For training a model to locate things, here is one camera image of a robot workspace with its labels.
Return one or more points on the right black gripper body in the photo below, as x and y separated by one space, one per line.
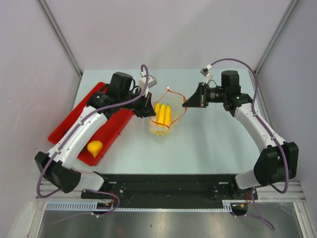
209 95

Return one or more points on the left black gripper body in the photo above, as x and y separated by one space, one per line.
138 106

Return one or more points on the yellow toy banana bunch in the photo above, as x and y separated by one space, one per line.
161 124

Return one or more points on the clear orange zip bag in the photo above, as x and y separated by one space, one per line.
175 100

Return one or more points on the yellow toy pear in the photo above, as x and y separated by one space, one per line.
94 147

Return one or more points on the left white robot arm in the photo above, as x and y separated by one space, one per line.
56 165

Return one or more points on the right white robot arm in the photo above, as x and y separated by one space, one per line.
278 158

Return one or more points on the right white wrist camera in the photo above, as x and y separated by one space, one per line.
206 72

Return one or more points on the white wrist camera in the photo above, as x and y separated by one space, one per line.
152 81
206 72

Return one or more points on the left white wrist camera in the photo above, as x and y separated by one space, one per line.
152 81

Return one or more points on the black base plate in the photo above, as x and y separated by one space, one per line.
167 191

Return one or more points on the white slotted cable duct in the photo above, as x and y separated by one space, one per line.
93 206

